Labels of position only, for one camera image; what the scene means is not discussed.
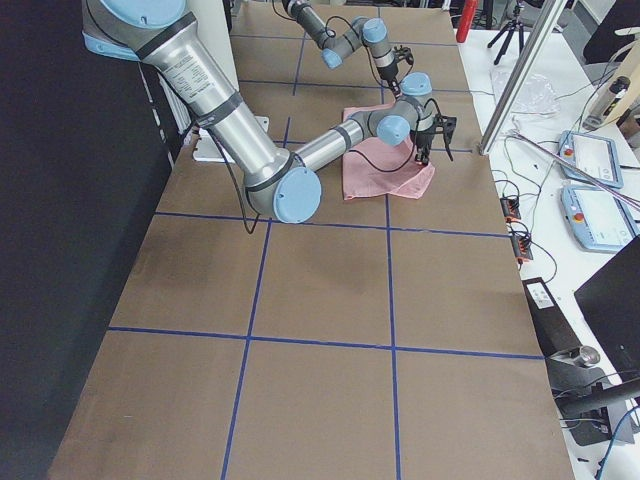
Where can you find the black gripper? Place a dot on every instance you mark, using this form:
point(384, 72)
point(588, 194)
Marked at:
point(423, 138)
point(389, 76)

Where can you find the pink Snoopy t-shirt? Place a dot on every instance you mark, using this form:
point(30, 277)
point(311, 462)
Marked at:
point(374, 168)

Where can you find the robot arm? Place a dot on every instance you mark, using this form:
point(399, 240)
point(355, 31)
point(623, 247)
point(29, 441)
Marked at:
point(338, 39)
point(276, 182)

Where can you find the orange black connector strip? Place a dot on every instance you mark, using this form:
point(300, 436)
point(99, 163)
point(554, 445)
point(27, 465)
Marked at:
point(510, 206)

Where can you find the red fire extinguisher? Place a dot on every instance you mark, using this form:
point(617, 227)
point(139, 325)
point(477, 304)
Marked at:
point(466, 20)

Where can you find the clear plastic bag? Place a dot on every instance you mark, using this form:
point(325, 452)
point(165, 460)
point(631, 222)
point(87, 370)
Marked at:
point(537, 95)

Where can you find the far blue teach pendant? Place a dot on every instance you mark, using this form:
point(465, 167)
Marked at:
point(595, 155)

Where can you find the blue teach pendant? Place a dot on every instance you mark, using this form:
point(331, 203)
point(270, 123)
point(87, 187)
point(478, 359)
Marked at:
point(598, 221)
point(595, 155)

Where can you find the brown paper table cover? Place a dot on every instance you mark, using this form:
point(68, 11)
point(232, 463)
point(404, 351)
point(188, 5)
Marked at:
point(385, 339)

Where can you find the near blue teach pendant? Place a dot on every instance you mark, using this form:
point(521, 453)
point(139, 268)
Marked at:
point(598, 221)

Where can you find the black box with label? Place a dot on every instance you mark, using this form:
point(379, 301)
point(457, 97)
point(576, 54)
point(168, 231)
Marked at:
point(553, 331)

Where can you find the black monitor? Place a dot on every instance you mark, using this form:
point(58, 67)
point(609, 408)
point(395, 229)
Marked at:
point(609, 302)

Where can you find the black camera tripod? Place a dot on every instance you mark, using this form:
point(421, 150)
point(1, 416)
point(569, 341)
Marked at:
point(507, 32)

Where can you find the aluminium frame post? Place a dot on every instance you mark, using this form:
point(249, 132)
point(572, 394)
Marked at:
point(529, 51)

